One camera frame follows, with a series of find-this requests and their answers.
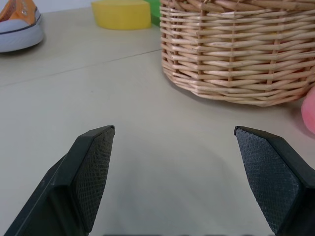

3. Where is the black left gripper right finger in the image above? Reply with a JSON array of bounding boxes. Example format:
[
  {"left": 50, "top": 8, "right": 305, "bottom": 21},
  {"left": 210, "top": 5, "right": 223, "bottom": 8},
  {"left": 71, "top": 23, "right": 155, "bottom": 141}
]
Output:
[{"left": 233, "top": 125, "right": 315, "bottom": 236}]

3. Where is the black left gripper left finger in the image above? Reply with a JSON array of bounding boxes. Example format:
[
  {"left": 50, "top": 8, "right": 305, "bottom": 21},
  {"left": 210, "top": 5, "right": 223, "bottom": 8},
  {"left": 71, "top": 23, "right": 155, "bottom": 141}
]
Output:
[{"left": 0, "top": 125, "right": 116, "bottom": 236}]

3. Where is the pink object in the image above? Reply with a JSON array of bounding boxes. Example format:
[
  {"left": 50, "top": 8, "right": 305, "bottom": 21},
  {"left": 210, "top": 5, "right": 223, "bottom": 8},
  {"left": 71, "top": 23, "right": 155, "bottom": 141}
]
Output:
[{"left": 301, "top": 86, "right": 315, "bottom": 135}]

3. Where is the wicker basket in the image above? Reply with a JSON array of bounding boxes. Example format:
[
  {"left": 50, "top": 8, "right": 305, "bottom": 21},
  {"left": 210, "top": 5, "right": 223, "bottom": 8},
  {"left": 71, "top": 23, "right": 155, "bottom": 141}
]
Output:
[{"left": 159, "top": 0, "right": 315, "bottom": 107}]

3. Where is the orange and white sneaker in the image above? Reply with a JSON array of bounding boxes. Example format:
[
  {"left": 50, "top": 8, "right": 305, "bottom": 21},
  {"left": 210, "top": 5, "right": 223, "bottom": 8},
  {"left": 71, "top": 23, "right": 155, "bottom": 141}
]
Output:
[{"left": 0, "top": 0, "right": 45, "bottom": 53}]

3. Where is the yellow foam block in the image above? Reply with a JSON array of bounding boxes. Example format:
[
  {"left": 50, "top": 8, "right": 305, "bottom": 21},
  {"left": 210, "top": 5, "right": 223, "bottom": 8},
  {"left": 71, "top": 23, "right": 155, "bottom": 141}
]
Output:
[{"left": 91, "top": 0, "right": 152, "bottom": 31}]

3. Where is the green block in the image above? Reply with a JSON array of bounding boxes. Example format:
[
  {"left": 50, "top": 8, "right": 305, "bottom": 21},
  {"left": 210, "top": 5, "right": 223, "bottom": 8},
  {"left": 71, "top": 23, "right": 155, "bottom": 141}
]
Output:
[{"left": 144, "top": 0, "right": 162, "bottom": 27}]

